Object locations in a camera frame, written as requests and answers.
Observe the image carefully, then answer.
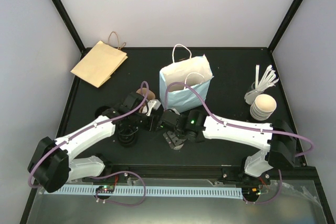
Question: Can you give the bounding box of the black frame post right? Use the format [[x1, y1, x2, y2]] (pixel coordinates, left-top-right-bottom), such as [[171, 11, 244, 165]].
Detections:
[[268, 0, 303, 53]]

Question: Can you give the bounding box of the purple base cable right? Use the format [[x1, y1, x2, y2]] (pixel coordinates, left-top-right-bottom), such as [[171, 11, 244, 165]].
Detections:
[[243, 168, 283, 206]]

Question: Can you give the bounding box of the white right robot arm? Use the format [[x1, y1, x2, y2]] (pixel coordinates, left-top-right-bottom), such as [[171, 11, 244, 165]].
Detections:
[[158, 109, 297, 184]]

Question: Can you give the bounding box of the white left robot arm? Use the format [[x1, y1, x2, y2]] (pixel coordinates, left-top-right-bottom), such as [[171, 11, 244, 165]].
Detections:
[[27, 92, 161, 193]]

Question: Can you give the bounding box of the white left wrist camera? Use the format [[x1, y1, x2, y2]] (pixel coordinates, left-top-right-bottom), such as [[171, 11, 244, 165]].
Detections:
[[144, 99, 161, 116]]

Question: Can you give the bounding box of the stack of white paper cups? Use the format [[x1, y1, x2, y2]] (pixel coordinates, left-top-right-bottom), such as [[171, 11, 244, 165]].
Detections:
[[250, 94, 277, 121]]

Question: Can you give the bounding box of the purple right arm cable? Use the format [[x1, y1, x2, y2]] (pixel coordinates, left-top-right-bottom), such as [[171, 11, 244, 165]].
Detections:
[[164, 82, 314, 158]]

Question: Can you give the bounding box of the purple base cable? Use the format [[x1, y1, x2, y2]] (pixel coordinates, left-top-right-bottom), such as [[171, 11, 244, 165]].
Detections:
[[93, 170, 146, 206], [243, 168, 283, 206]]

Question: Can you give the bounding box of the clear cup of stirrers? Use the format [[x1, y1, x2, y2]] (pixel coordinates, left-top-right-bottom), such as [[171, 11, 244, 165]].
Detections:
[[244, 65, 279, 105]]

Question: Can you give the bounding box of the light blue cable duct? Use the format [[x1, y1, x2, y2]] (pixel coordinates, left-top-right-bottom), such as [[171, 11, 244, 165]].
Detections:
[[53, 185, 243, 199]]

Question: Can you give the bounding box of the black frame post left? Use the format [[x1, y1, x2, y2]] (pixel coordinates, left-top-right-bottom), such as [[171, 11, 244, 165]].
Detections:
[[51, 0, 86, 54]]

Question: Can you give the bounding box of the black frame post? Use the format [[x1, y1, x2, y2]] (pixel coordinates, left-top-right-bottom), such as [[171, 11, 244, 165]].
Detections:
[[51, 0, 86, 54], [268, 0, 303, 53]]

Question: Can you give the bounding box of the light blue paper bag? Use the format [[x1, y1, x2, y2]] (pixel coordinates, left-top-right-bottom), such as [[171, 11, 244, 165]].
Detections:
[[159, 44, 214, 113]]

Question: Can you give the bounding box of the stack of black lids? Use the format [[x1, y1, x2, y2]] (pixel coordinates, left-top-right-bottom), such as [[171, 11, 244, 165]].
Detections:
[[117, 126, 139, 147]]

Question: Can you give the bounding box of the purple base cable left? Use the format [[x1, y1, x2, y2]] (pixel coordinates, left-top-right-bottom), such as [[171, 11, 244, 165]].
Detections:
[[93, 170, 146, 206]]

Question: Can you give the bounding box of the brown kraft paper bag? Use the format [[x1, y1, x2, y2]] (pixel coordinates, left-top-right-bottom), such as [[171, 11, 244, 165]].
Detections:
[[71, 41, 128, 88]]

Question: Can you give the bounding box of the black circuit board with leds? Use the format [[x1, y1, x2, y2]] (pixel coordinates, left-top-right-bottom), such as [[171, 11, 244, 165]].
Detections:
[[96, 185, 115, 193]]

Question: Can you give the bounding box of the black paper coffee cup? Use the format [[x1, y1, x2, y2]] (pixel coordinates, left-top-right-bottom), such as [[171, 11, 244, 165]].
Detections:
[[95, 105, 113, 118]]

